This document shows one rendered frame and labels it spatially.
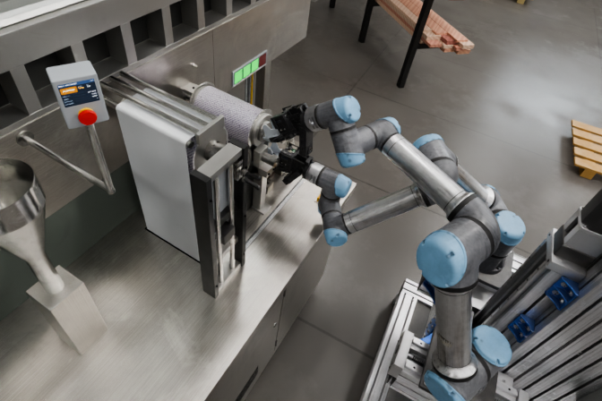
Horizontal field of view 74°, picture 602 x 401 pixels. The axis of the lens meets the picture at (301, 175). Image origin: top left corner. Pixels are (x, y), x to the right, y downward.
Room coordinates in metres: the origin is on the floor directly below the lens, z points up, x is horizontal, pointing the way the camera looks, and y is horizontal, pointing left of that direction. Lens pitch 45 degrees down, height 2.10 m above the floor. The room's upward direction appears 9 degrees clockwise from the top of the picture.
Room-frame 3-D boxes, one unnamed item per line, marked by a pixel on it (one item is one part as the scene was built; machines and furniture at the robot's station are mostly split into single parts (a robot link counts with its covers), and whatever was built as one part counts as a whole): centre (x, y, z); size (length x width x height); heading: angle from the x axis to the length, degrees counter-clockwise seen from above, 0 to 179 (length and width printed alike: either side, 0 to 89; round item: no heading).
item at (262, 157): (0.99, 0.13, 1.05); 0.06 x 0.05 x 0.31; 66
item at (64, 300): (0.43, 0.54, 1.18); 0.14 x 0.14 x 0.57
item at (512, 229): (1.00, -0.78, 0.98); 0.13 x 0.12 x 0.14; 12
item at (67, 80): (0.55, 0.40, 1.66); 0.07 x 0.07 x 0.10; 40
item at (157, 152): (0.80, 0.43, 1.17); 0.34 x 0.05 x 0.54; 66
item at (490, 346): (0.52, -0.61, 0.98); 0.13 x 0.12 x 0.14; 132
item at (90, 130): (0.55, 0.41, 1.51); 0.02 x 0.02 x 0.20
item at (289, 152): (1.05, 0.03, 1.12); 0.12 x 0.08 x 0.09; 66
